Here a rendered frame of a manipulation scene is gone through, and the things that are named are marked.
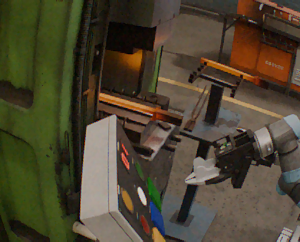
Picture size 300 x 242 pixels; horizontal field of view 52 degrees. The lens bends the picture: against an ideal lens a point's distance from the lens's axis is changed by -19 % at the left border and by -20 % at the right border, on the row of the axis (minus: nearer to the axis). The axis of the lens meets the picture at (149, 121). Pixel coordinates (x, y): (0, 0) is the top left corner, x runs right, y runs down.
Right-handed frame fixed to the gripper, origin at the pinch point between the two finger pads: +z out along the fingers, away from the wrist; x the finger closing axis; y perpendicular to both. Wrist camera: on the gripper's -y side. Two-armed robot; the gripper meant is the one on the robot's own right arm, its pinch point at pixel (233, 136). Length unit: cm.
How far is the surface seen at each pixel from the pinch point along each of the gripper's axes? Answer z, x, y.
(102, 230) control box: 16, -74, -14
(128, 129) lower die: 35.3, -12.4, 2.1
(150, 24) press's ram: 31, -17, -38
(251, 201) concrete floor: -31, 92, 100
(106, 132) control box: 27, -50, -19
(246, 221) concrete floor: -31, 67, 100
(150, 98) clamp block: 37.3, 13.5, 2.0
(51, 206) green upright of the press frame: 51, -44, 24
